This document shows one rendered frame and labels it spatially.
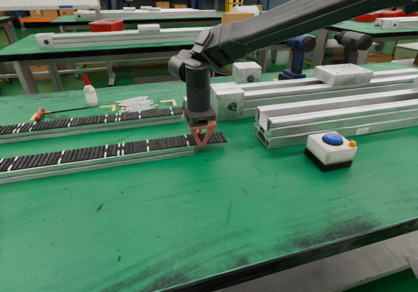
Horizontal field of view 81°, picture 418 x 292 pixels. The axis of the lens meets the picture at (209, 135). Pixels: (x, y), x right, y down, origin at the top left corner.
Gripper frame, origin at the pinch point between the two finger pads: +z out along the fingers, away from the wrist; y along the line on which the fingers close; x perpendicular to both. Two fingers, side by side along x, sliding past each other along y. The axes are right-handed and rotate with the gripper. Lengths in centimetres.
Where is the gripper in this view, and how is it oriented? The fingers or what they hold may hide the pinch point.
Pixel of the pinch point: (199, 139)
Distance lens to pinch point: 65.1
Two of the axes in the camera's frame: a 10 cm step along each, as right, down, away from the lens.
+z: 0.0, 8.6, 5.2
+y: -2.5, -5.0, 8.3
